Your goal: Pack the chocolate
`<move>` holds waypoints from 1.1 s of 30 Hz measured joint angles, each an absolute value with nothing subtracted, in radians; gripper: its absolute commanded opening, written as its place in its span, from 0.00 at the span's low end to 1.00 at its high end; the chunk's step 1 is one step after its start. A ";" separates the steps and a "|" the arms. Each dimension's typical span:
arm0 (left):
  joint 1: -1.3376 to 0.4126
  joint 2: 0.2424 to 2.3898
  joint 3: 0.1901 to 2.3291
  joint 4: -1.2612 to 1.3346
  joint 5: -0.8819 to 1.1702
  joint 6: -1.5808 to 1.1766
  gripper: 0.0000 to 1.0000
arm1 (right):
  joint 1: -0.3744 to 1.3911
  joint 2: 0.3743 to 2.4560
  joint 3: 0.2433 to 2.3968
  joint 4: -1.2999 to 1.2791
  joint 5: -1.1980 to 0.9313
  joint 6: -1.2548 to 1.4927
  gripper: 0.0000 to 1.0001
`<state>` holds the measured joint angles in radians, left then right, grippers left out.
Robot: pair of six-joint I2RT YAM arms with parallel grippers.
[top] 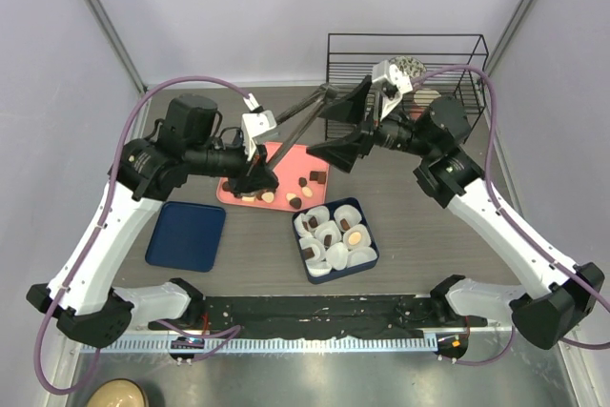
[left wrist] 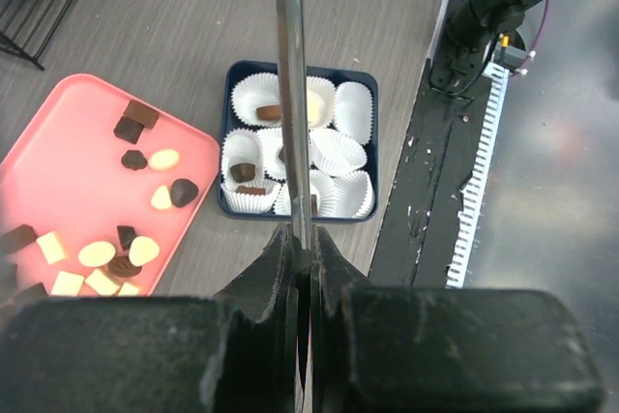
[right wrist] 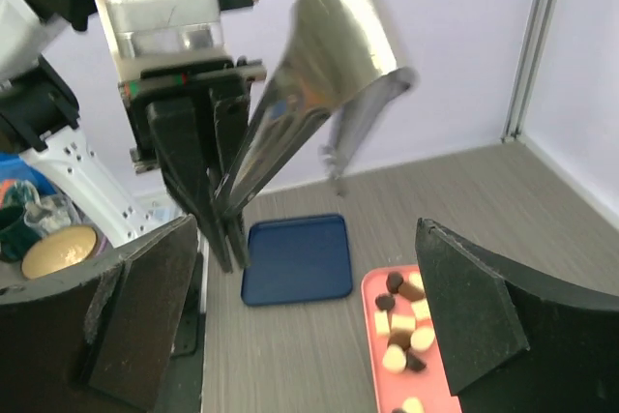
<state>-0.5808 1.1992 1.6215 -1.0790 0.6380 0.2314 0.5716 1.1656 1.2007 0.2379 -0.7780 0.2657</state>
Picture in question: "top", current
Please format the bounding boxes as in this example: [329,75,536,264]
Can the black wire rack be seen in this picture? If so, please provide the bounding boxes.
[326,32,489,127]

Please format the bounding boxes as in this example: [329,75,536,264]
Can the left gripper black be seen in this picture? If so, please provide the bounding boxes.
[187,135,280,198]

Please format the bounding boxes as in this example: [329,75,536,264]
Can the dark blue box lid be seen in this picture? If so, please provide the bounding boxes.
[145,201,226,273]

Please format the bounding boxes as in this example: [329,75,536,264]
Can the beige bowl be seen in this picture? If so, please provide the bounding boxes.
[86,378,149,407]

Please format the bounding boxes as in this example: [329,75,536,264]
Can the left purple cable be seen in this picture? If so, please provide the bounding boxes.
[35,75,263,396]

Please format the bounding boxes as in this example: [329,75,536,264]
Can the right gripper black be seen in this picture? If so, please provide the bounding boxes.
[307,75,437,173]

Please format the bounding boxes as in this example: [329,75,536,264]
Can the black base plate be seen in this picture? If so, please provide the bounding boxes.
[147,293,488,339]

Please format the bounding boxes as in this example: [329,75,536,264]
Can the metal tongs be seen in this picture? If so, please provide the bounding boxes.
[267,83,338,171]

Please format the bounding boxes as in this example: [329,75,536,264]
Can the pink mug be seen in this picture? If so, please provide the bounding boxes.
[409,89,441,119]

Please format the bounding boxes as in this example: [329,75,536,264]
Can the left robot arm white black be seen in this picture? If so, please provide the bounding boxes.
[27,94,278,349]

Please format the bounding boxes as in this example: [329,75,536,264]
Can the white cable chain strip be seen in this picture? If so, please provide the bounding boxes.
[103,333,437,355]

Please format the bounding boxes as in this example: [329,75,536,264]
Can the patterned ceramic bowl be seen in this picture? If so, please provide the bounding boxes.
[389,55,427,79]

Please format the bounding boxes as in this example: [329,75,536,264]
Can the dark round chocolate piece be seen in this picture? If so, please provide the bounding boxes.
[289,197,302,209]

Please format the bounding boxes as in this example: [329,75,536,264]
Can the dark blue box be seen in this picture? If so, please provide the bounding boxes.
[292,197,380,284]

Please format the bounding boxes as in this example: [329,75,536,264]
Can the pink plastic tray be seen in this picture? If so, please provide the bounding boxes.
[216,144,330,213]

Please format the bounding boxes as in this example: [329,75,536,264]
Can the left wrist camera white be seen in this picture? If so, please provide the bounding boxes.
[241,107,277,160]

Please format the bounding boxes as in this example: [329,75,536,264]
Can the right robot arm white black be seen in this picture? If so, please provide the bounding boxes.
[308,77,609,350]

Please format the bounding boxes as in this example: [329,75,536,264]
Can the dark square chocolate piece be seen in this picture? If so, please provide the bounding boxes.
[339,219,350,231]

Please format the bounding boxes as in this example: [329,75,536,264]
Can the white paper cupcake liner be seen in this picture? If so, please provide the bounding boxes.
[303,206,330,232]
[325,242,350,271]
[306,261,333,277]
[346,247,377,269]
[343,224,372,250]
[314,220,342,249]
[299,237,326,263]
[334,204,362,232]
[294,214,311,238]

